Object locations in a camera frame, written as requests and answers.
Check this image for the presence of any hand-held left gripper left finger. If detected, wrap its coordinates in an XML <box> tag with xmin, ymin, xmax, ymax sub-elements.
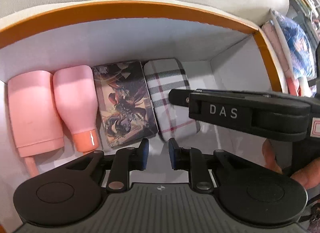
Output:
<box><xmin>66</xmin><ymin>138</ymin><xmax>150</xmax><ymax>193</ymax></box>

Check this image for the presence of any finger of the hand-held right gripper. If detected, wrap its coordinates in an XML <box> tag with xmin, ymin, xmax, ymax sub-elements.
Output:
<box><xmin>169</xmin><ymin>88</ymin><xmax>191</xmax><ymax>109</ymax></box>

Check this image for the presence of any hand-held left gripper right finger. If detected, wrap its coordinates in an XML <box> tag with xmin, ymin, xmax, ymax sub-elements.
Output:
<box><xmin>168</xmin><ymin>138</ymin><xmax>250</xmax><ymax>193</ymax></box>

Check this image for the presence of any plaid case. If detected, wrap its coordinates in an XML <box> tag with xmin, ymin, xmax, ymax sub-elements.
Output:
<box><xmin>143</xmin><ymin>58</ymin><xmax>202</xmax><ymax>142</ymax></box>

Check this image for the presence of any illustrated card box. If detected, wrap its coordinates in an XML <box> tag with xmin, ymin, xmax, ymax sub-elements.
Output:
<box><xmin>92</xmin><ymin>60</ymin><xmax>158</xmax><ymax>148</ymax></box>

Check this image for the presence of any pink pump bottle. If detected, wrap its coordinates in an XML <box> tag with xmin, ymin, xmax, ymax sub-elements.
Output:
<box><xmin>52</xmin><ymin>65</ymin><xmax>100</xmax><ymax>153</ymax></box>

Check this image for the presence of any orange cardboard box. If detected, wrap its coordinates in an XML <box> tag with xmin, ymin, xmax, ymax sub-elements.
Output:
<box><xmin>0</xmin><ymin>0</ymin><xmax>293</xmax><ymax>233</ymax></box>

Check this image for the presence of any pink cup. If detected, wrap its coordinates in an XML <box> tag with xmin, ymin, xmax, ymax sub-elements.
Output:
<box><xmin>7</xmin><ymin>70</ymin><xmax>65</xmax><ymax>179</ymax></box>

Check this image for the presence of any person's right hand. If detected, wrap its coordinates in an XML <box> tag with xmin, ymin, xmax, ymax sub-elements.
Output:
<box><xmin>262</xmin><ymin>138</ymin><xmax>320</xmax><ymax>190</ymax></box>

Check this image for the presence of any pink cushion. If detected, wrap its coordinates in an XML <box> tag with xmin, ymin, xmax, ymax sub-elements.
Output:
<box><xmin>261</xmin><ymin>19</ymin><xmax>300</xmax><ymax>96</ymax></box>

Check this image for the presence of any blue printed pillow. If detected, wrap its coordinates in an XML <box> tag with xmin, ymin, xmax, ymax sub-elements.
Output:
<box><xmin>270</xmin><ymin>9</ymin><xmax>317</xmax><ymax>79</ymax></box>

